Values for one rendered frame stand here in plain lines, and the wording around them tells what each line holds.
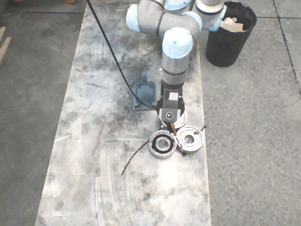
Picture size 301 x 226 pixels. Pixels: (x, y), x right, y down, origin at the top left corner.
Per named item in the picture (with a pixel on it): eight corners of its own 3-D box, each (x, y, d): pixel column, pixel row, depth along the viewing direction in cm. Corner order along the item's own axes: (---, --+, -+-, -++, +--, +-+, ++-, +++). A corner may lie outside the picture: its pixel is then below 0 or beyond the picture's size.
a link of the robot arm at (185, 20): (170, 3, 80) (157, 23, 73) (206, 12, 78) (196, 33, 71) (167, 26, 86) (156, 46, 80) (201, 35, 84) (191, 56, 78)
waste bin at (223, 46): (242, 71, 223) (260, 32, 186) (203, 70, 224) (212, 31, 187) (237, 41, 240) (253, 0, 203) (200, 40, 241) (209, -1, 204)
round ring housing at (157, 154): (154, 162, 101) (154, 159, 97) (145, 139, 106) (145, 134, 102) (180, 154, 103) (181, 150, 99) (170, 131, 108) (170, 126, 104)
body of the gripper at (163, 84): (181, 92, 93) (185, 66, 83) (182, 111, 88) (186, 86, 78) (159, 91, 93) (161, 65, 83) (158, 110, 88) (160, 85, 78)
